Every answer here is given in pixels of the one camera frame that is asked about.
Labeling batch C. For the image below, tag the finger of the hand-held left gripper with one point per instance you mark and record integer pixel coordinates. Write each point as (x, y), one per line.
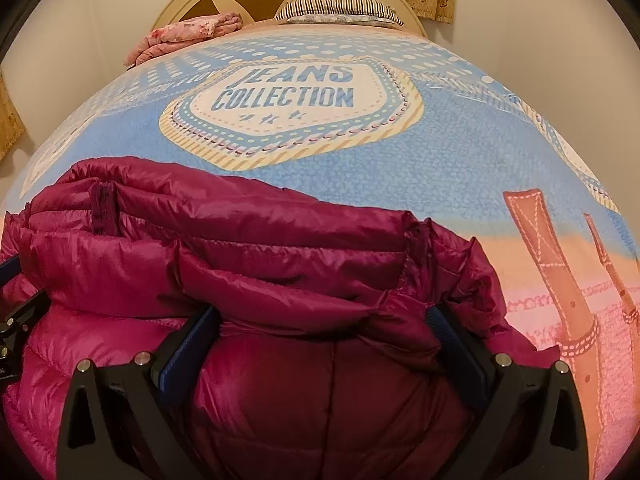
(11, 270)

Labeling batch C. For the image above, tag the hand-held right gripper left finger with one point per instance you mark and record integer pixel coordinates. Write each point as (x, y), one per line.
(184, 355)

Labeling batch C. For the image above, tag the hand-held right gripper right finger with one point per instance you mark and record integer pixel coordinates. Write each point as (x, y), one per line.
(462, 357)

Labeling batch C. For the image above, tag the magenta quilted puffer jacket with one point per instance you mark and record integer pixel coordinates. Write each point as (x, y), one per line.
(280, 270)

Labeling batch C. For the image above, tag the beige side curtain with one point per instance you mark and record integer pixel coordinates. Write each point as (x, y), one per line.
(7, 120)

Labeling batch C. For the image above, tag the printed blue pink blanket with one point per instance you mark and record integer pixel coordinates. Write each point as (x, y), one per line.
(380, 160)

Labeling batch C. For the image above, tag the folded pink floral blanket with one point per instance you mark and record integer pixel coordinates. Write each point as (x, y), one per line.
(185, 35)

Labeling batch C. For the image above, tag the striped pillow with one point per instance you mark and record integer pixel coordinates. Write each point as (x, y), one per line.
(340, 9)

